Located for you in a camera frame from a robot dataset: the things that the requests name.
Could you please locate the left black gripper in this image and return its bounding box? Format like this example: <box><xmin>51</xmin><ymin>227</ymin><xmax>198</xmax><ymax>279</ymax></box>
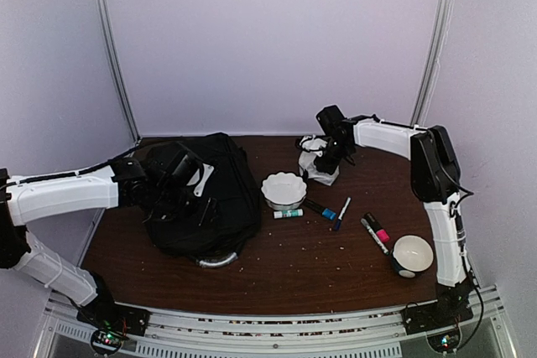
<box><xmin>153</xmin><ymin>182</ymin><xmax>222</xmax><ymax>228</ymax></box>

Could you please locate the grey cloth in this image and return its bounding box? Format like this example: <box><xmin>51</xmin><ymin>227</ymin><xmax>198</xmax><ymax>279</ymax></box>
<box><xmin>298</xmin><ymin>150</ymin><xmax>340</xmax><ymax>186</ymax></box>

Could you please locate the black student backpack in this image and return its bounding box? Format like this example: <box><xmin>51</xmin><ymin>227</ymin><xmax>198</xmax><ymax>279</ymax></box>
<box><xmin>142</xmin><ymin>132</ymin><xmax>261</xmax><ymax>268</ymax></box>

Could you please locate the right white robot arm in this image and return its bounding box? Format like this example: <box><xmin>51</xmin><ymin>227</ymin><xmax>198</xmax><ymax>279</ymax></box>
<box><xmin>314</xmin><ymin>105</ymin><xmax>473</xmax><ymax>326</ymax></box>

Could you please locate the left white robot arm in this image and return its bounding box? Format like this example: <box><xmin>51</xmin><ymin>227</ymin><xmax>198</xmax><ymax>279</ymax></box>
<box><xmin>1</xmin><ymin>154</ymin><xmax>215</xmax><ymax>328</ymax></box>

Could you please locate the blue capped white pen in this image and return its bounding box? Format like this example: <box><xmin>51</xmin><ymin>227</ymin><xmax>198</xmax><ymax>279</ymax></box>
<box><xmin>333</xmin><ymin>197</ymin><xmax>352</xmax><ymax>231</ymax></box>

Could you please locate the blue highlighter marker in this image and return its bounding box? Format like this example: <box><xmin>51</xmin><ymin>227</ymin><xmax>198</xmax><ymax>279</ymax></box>
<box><xmin>302</xmin><ymin>199</ymin><xmax>336</xmax><ymax>221</ymax></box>

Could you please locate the white fluted ceramic bowl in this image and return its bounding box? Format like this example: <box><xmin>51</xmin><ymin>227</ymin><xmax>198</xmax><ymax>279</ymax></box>
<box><xmin>261</xmin><ymin>172</ymin><xmax>307</xmax><ymax>211</ymax></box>

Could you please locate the white green glue stick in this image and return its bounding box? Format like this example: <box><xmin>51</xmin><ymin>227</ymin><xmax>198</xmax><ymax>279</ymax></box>
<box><xmin>274</xmin><ymin>209</ymin><xmax>304</xmax><ymax>220</ymax></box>

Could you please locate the pink highlighter marker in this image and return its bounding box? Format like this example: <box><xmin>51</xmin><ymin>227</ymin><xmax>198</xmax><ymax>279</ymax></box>
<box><xmin>363</xmin><ymin>212</ymin><xmax>390</xmax><ymax>243</ymax></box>

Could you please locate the white marker pen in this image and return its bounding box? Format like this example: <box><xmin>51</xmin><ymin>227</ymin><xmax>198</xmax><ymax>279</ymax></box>
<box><xmin>361</xmin><ymin>218</ymin><xmax>389</xmax><ymax>256</ymax></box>

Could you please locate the white and dark blue bowl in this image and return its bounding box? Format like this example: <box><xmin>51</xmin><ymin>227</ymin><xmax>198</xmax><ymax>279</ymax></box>
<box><xmin>390</xmin><ymin>235</ymin><xmax>434</xmax><ymax>278</ymax></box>

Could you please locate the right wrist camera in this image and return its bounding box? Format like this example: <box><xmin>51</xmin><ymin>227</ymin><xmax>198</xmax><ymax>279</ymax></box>
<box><xmin>298</xmin><ymin>135</ymin><xmax>328</xmax><ymax>156</ymax></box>

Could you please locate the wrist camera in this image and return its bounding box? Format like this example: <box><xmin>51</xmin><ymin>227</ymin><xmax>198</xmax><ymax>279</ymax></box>
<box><xmin>298</xmin><ymin>135</ymin><xmax>328</xmax><ymax>156</ymax></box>
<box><xmin>166</xmin><ymin>143</ymin><xmax>215</xmax><ymax>198</ymax></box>

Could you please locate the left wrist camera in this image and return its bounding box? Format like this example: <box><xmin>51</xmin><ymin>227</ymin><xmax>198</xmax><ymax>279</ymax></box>
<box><xmin>166</xmin><ymin>143</ymin><xmax>215</xmax><ymax>198</ymax></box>

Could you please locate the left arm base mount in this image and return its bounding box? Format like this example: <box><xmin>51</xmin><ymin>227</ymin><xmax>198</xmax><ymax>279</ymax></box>
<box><xmin>74</xmin><ymin>304</ymin><xmax>150</xmax><ymax>356</ymax></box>

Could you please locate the aluminium front rail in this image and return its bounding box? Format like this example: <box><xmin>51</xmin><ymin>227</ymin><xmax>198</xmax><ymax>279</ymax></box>
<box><xmin>33</xmin><ymin>286</ymin><xmax>521</xmax><ymax>358</ymax></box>

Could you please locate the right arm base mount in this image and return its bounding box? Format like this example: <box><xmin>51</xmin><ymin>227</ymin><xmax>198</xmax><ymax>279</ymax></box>
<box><xmin>400</xmin><ymin>302</ymin><xmax>473</xmax><ymax>355</ymax></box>

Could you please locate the right aluminium corner post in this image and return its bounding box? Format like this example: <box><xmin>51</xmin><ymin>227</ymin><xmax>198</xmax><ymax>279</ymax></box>
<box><xmin>410</xmin><ymin>0</ymin><xmax>453</xmax><ymax>126</ymax></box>

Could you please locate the aluminium corner post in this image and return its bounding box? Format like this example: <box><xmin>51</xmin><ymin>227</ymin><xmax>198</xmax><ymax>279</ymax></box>
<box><xmin>410</xmin><ymin>0</ymin><xmax>453</xmax><ymax>126</ymax></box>
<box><xmin>95</xmin><ymin>0</ymin><xmax>141</xmax><ymax>143</ymax></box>

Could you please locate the left aluminium corner post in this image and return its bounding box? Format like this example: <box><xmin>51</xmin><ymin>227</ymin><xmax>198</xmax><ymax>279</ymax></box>
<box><xmin>95</xmin><ymin>0</ymin><xmax>141</xmax><ymax>143</ymax></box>

